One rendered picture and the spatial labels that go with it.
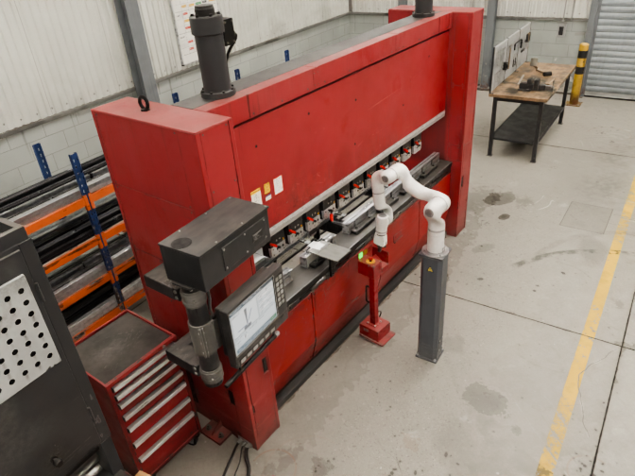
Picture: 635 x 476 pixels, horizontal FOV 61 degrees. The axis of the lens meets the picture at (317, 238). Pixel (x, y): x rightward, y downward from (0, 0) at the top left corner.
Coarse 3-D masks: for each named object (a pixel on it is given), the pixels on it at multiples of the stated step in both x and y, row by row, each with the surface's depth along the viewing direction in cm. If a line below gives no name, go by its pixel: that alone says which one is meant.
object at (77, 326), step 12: (120, 276) 497; (132, 276) 492; (96, 288) 480; (108, 288) 476; (132, 288) 473; (84, 300) 467; (96, 300) 467; (108, 300) 456; (120, 300) 465; (72, 312) 450; (84, 312) 454; (96, 312) 446; (72, 324) 432; (84, 324) 439; (72, 336) 432
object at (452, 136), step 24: (456, 24) 479; (480, 24) 486; (456, 48) 489; (480, 48) 500; (456, 72) 499; (456, 96) 510; (456, 120) 521; (432, 144) 550; (456, 144) 533; (408, 168) 581; (456, 168) 545; (456, 192) 558; (456, 216) 572
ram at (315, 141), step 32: (448, 32) 484; (384, 64) 409; (416, 64) 451; (320, 96) 355; (352, 96) 386; (384, 96) 422; (416, 96) 466; (256, 128) 313; (288, 128) 337; (320, 128) 365; (352, 128) 398; (384, 128) 436; (416, 128) 483; (256, 160) 320; (288, 160) 345; (320, 160) 375; (352, 160) 409; (288, 192) 354; (320, 192) 385
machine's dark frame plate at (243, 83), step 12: (396, 24) 444; (408, 24) 440; (360, 36) 411; (372, 36) 408; (324, 48) 383; (336, 48) 380; (288, 60) 359; (300, 60) 356; (312, 60) 354; (264, 72) 337; (276, 72) 335; (240, 84) 316; (252, 84) 314; (192, 96) 301; (192, 108) 283
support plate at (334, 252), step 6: (330, 246) 399; (336, 246) 399; (342, 246) 398; (312, 252) 394; (324, 252) 393; (330, 252) 393; (336, 252) 392; (342, 252) 392; (348, 252) 392; (330, 258) 386; (336, 258) 386
